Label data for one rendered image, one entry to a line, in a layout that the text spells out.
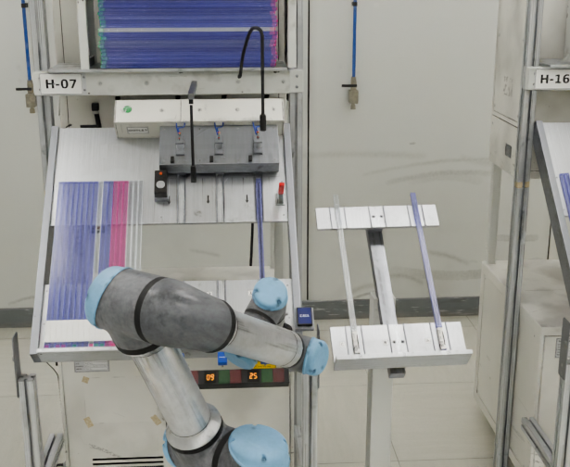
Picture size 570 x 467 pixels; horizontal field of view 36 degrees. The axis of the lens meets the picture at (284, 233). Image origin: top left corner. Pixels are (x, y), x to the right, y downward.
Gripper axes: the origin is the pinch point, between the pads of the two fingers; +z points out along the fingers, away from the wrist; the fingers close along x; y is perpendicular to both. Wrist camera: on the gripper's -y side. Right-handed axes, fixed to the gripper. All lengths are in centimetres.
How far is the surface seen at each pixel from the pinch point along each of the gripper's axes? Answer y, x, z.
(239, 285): -20.7, -6.1, 9.9
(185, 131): -68, -21, 4
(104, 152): -65, -44, 10
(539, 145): -65, 85, 10
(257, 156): -59, 0, 4
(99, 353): -2.3, -42.4, 9.6
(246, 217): -42.0, -3.8, 9.9
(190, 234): -123, -28, 166
